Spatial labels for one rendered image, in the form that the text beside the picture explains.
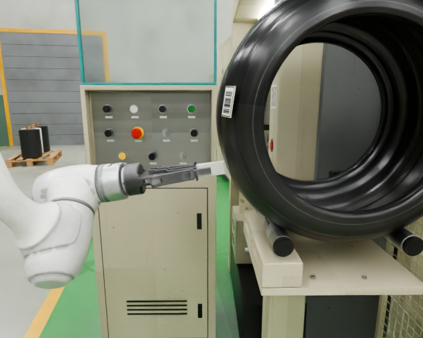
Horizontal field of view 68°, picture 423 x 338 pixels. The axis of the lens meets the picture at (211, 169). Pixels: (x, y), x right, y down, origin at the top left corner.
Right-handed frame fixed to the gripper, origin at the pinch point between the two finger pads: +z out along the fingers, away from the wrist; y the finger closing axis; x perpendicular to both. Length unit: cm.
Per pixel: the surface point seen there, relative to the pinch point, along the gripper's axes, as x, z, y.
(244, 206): 18.7, 8.3, 23.5
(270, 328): 66, 13, 26
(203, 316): 82, -14, 58
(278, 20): -28.3, 16.3, -10.3
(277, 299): 55, 16, 26
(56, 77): -140, -401, 827
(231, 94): -16.2, 5.9, -10.9
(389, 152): 5, 50, 15
